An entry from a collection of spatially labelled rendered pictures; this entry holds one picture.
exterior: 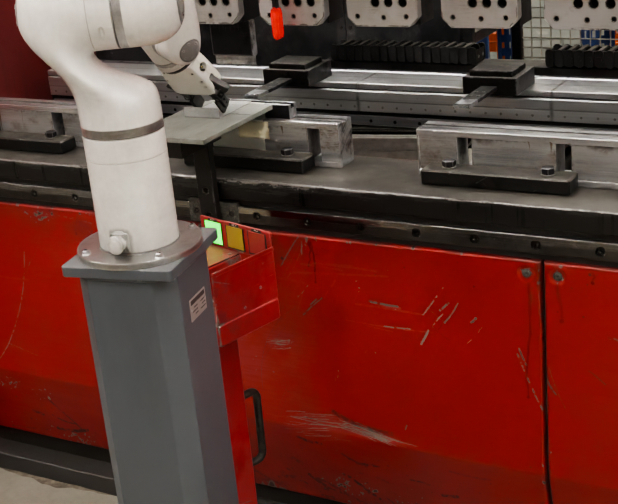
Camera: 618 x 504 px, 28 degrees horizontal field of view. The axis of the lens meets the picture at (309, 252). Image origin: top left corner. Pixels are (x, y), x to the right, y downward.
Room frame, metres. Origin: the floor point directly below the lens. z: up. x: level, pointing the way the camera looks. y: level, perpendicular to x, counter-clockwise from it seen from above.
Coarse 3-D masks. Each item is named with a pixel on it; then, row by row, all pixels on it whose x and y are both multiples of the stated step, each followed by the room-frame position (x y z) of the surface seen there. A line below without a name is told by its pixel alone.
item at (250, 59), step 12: (216, 24) 2.64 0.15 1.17; (228, 24) 2.63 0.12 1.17; (240, 24) 2.61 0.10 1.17; (252, 24) 2.61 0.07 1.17; (216, 36) 2.65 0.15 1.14; (228, 36) 2.63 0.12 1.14; (240, 36) 2.61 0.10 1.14; (252, 36) 2.61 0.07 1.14; (216, 48) 2.65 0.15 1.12; (228, 48) 2.63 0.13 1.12; (240, 48) 2.62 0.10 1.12; (252, 48) 2.60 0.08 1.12; (216, 60) 2.66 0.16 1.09; (228, 60) 2.65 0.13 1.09; (240, 60) 2.63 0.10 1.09; (252, 60) 2.61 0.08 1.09
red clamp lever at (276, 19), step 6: (276, 0) 2.49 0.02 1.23; (276, 6) 2.49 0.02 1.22; (276, 12) 2.49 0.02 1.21; (276, 18) 2.48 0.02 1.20; (282, 18) 2.50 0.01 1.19; (276, 24) 2.48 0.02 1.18; (282, 24) 2.50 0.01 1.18; (276, 30) 2.48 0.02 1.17; (282, 30) 2.49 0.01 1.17; (276, 36) 2.49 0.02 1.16; (282, 36) 2.50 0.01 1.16
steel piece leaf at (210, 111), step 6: (186, 108) 2.54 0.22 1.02; (192, 108) 2.53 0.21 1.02; (198, 108) 2.52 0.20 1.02; (204, 108) 2.52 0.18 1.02; (210, 108) 2.51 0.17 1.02; (216, 108) 2.50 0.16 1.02; (228, 108) 2.57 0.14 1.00; (234, 108) 2.57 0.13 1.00; (186, 114) 2.54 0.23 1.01; (192, 114) 2.53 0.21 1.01; (198, 114) 2.52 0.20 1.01; (204, 114) 2.52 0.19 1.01; (210, 114) 2.51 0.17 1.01; (216, 114) 2.50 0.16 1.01; (222, 114) 2.53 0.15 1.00
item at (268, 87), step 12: (276, 60) 2.84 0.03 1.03; (288, 60) 2.83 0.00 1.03; (300, 60) 2.82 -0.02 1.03; (312, 60) 2.81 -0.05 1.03; (324, 60) 2.85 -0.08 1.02; (264, 72) 2.82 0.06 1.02; (276, 72) 2.80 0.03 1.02; (288, 72) 2.78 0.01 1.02; (300, 72) 2.77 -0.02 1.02; (312, 72) 2.77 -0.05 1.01; (324, 72) 2.82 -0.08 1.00; (264, 84) 2.82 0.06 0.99; (276, 84) 2.73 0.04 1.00; (288, 84) 2.78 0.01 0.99; (300, 84) 2.77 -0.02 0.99; (312, 84) 2.77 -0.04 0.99; (252, 96) 2.66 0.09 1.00
